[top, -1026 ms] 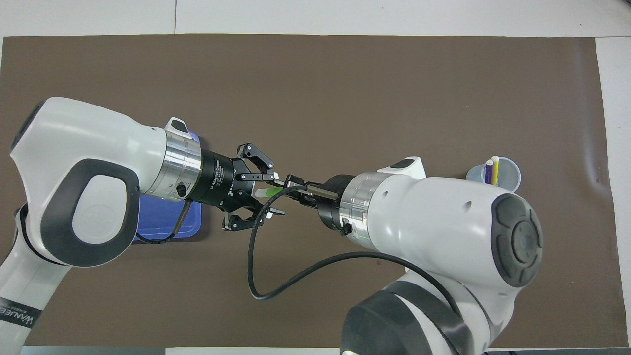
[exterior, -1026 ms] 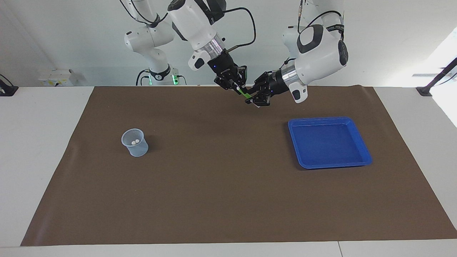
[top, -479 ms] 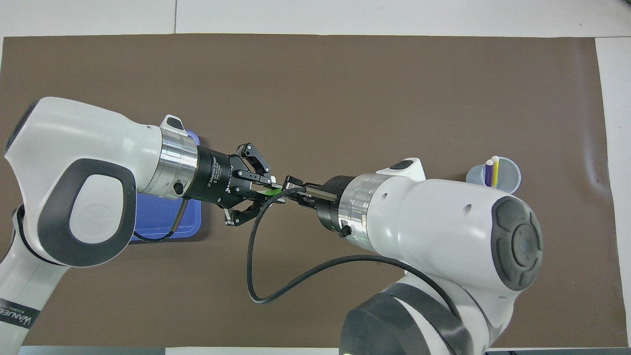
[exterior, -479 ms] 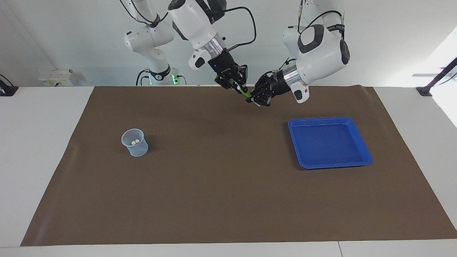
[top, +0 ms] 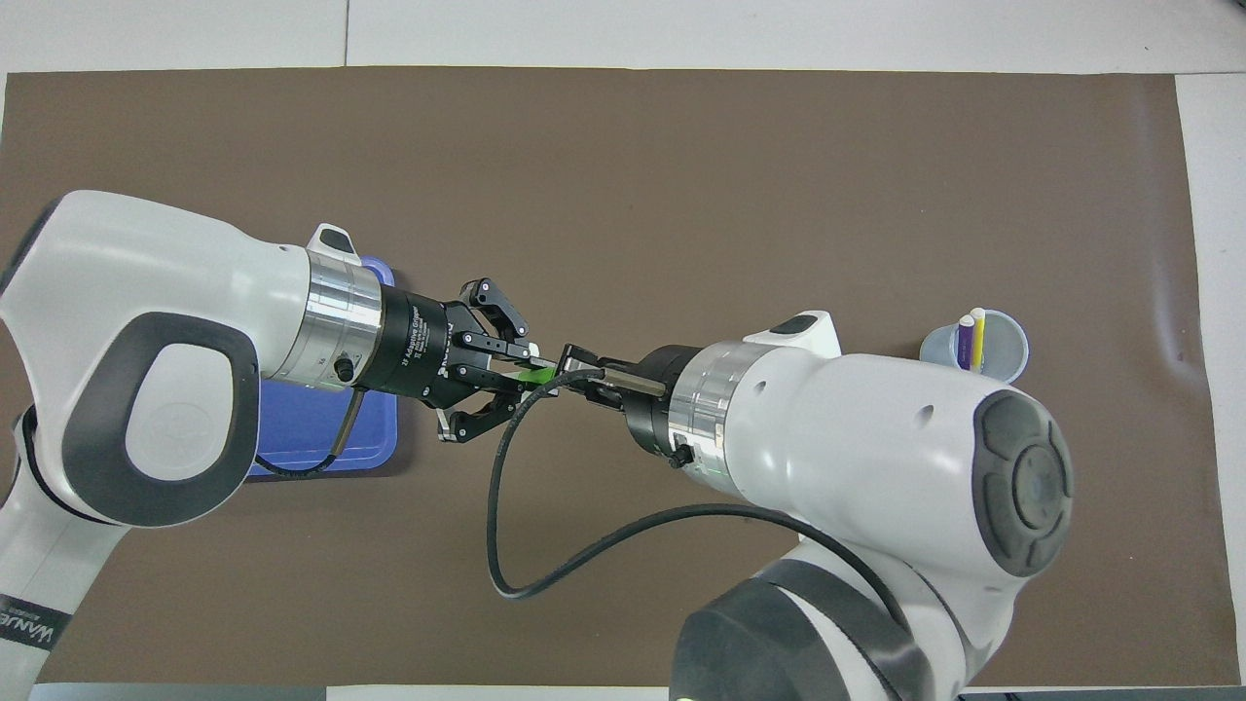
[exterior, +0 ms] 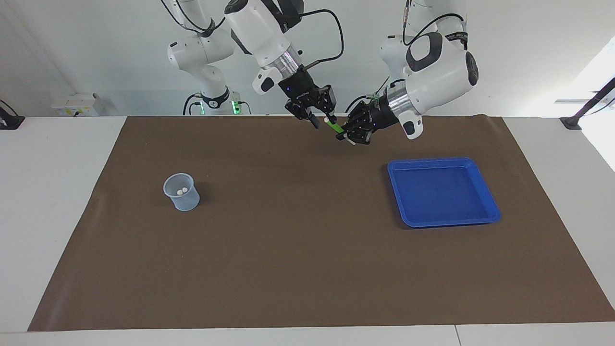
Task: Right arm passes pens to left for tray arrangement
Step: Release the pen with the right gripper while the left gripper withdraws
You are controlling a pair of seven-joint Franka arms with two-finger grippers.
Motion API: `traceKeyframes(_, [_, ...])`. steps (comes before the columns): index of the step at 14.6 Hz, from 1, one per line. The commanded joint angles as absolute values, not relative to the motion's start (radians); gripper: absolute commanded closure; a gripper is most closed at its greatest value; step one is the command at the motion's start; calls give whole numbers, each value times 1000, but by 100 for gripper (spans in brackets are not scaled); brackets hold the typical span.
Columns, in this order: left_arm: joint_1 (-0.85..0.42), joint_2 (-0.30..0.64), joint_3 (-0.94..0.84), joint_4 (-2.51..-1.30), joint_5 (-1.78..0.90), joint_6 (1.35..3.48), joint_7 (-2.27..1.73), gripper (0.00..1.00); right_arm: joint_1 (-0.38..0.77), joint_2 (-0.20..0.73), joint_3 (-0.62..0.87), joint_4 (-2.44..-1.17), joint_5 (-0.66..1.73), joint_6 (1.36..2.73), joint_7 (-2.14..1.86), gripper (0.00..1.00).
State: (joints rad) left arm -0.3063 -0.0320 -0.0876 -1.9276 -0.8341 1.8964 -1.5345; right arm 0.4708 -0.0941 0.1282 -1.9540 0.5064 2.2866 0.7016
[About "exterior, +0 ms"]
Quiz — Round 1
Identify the blue plastic tray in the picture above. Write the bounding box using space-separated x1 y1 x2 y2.
387 157 502 228

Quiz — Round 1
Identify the white power box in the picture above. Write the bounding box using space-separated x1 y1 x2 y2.
52 93 99 117

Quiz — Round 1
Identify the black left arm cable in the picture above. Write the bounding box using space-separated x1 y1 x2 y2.
403 0 467 49

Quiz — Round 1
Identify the translucent plastic cup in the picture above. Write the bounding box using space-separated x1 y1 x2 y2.
163 173 200 212

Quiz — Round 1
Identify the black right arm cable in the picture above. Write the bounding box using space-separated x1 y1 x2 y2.
298 9 345 68

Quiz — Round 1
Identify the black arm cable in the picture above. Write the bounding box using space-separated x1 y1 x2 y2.
403 0 467 49
298 9 345 68

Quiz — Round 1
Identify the brown table mat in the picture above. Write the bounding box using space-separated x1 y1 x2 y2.
27 115 615 332

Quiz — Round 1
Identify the black camera stand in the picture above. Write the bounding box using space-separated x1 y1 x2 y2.
560 77 615 130

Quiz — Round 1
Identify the black table clamp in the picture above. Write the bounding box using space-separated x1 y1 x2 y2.
0 99 25 130

